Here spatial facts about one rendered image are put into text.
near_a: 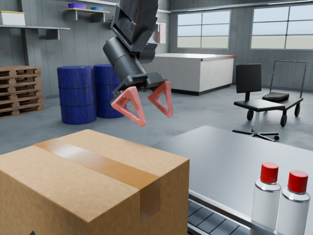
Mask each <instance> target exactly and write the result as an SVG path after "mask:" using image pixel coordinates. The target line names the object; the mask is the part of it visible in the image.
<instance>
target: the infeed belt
mask: <svg viewBox="0 0 313 235"><path fill-rule="evenodd" d="M188 223H189V224H191V225H193V226H194V227H197V228H198V229H200V230H202V231H204V232H205V233H207V234H209V235H250V230H249V229H247V228H245V227H243V226H241V225H239V224H237V223H235V222H233V221H231V220H229V219H226V218H225V217H223V216H221V215H219V214H217V213H214V212H212V211H210V210H208V209H206V208H204V207H202V206H200V205H198V204H196V203H194V202H191V201H190V200H188Z"/></svg>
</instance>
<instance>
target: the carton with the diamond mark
mask: <svg viewBox="0 0 313 235"><path fill-rule="evenodd" d="M189 173H190V159H189V158H186V157H183V156H179V155H176V154H173V153H169V152H165V151H162V150H158V149H155V148H152V147H148V146H145V145H141V144H138V143H134V142H131V141H127V140H124V139H121V138H117V137H113V136H110V135H107V134H103V133H100V132H96V131H93V130H89V129H86V130H83V131H79V132H76V133H73V134H69V135H66V136H63V137H60V138H56V139H54V138H53V139H50V140H47V141H43V142H40V143H37V144H34V145H32V146H30V147H26V148H23V149H20V150H16V151H13V152H9V153H6V154H3V155H0V235H187V227H188V200H189Z"/></svg>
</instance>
